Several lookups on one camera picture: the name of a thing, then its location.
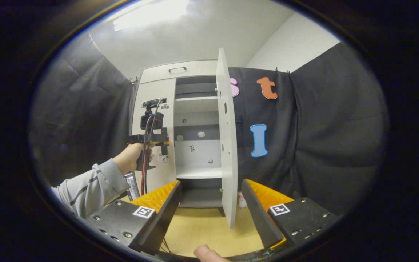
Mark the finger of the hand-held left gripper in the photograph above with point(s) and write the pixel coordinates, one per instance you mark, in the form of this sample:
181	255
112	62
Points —
164	149

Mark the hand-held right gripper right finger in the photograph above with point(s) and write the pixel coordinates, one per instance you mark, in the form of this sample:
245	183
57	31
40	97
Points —
258	218

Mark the beige cabinet drawer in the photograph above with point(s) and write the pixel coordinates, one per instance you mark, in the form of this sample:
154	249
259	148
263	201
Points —
195	71

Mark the white cabinet shelf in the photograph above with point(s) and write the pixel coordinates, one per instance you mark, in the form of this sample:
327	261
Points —
195	98

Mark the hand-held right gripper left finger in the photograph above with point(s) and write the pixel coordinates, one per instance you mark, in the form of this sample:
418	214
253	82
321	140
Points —
164	222

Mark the black backdrop cloth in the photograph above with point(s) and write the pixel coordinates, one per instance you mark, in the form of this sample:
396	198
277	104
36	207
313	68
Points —
322	127

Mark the beige double-door shoe cabinet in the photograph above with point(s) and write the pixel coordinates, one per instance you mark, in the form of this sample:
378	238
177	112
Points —
198	153

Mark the toy watermelon slice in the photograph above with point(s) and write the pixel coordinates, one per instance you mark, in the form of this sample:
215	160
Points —
242	201

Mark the beige cabinet door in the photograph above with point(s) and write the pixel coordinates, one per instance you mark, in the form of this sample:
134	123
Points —
228	145
151	91

